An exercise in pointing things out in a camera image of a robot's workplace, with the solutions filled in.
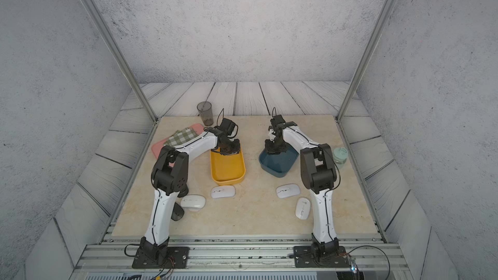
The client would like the glass jar with mint lid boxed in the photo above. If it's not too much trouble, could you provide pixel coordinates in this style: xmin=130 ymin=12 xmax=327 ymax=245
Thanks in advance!
xmin=333 ymin=147 xmax=349 ymax=169

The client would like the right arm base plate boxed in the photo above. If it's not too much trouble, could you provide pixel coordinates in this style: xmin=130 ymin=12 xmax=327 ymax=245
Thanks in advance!
xmin=289 ymin=238 xmax=351 ymax=268

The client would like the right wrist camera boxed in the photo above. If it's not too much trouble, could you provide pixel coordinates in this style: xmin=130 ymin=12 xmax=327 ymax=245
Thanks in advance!
xmin=271 ymin=115 xmax=285 ymax=132

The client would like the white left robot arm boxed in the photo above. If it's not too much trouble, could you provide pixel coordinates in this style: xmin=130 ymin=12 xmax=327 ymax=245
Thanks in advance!
xmin=145 ymin=124 xmax=241 ymax=246

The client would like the yellow plastic storage box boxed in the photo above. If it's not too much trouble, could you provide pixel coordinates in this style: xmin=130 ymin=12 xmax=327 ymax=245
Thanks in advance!
xmin=210 ymin=150 xmax=246 ymax=186

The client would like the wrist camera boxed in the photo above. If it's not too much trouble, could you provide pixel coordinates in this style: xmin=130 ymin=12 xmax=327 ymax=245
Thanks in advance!
xmin=218 ymin=118 xmax=238 ymax=139
xmin=271 ymin=115 xmax=285 ymax=132

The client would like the pink plastic tray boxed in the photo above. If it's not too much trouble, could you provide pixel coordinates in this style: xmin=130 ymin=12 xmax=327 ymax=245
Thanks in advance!
xmin=151 ymin=123 xmax=204 ymax=159

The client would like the aluminium frame post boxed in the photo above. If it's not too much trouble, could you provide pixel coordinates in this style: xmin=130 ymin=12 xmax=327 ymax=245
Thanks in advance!
xmin=336 ymin=0 xmax=396 ymax=123
xmin=80 ymin=0 xmax=158 ymax=124

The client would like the aluminium frame post right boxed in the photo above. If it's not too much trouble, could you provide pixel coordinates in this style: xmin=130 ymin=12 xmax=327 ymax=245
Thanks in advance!
xmin=336 ymin=0 xmax=396 ymax=123

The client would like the green checked cloth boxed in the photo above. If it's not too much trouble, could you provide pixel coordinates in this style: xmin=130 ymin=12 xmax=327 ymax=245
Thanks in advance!
xmin=163 ymin=128 xmax=198 ymax=147

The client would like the black mouse lower left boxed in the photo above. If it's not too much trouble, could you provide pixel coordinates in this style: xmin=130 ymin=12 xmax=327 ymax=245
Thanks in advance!
xmin=171 ymin=202 xmax=185 ymax=222

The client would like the white mouse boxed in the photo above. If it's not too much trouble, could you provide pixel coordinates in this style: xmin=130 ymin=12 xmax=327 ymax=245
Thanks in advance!
xmin=211 ymin=185 xmax=236 ymax=199
xmin=180 ymin=194 xmax=206 ymax=212
xmin=295 ymin=197 xmax=311 ymax=220
xmin=276 ymin=184 xmax=300 ymax=199

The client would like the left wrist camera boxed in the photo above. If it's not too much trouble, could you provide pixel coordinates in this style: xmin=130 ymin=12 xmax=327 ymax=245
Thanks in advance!
xmin=218 ymin=118 xmax=238 ymax=139

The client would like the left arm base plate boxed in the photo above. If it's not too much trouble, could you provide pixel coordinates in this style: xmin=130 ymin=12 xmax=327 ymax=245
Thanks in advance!
xmin=132 ymin=237 xmax=190 ymax=269

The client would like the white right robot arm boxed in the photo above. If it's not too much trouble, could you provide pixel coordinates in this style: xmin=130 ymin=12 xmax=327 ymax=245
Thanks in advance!
xmin=265 ymin=117 xmax=338 ymax=245

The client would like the aluminium frame post left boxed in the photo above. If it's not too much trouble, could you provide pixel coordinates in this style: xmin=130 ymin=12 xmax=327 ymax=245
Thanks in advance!
xmin=80 ymin=0 xmax=158 ymax=124

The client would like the grey translucent cup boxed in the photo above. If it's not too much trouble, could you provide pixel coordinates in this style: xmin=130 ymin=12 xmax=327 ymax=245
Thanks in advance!
xmin=197 ymin=101 xmax=214 ymax=127

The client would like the teal plastic storage box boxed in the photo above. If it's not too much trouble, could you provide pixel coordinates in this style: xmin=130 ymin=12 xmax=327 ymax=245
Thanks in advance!
xmin=258 ymin=146 xmax=299 ymax=178

